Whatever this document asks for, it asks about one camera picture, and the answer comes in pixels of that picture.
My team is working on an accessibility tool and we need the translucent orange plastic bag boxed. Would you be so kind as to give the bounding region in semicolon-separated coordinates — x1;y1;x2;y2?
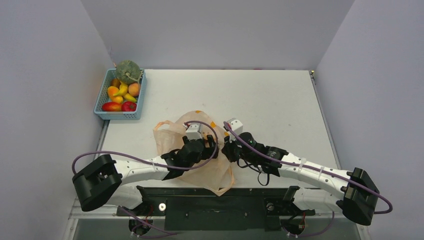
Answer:
153;110;235;196

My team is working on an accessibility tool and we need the red tomato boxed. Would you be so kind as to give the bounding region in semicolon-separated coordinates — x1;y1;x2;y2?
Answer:
121;101;137;112

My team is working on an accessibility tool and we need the yellow banana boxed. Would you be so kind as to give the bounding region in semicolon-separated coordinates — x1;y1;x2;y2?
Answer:
113;83;129;97
123;93;138;103

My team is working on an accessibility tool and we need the red yellow mango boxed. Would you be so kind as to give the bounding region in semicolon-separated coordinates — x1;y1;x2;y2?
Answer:
101;101;122;112

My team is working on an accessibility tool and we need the green netted melon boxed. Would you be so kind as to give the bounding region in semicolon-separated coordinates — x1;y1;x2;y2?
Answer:
115;60;142;85

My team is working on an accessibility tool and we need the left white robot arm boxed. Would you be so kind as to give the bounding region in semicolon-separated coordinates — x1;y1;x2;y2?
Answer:
72;134;219;215

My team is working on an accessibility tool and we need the orange peach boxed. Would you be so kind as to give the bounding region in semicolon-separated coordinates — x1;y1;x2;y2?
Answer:
128;82;141;98

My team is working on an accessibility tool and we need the brown kiwi fruit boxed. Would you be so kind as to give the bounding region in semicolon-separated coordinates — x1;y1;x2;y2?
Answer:
110;78;121;89

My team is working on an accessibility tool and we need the blue plastic basket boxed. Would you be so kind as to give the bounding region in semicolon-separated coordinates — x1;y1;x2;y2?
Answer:
93;68;147;120

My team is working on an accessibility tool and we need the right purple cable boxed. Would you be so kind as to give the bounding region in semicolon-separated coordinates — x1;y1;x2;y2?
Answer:
223;121;394;239

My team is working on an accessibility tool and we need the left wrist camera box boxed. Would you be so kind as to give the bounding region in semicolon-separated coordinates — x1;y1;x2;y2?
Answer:
185;123;203;141

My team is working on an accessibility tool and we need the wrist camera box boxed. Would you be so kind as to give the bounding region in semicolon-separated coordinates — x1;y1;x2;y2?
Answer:
185;123;203;141
224;118;243;142

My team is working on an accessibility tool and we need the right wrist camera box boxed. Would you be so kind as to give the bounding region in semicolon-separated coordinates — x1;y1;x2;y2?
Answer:
224;118;243;142

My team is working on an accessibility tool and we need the aluminium frame rail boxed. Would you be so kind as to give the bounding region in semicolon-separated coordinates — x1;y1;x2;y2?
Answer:
69;199;347;220

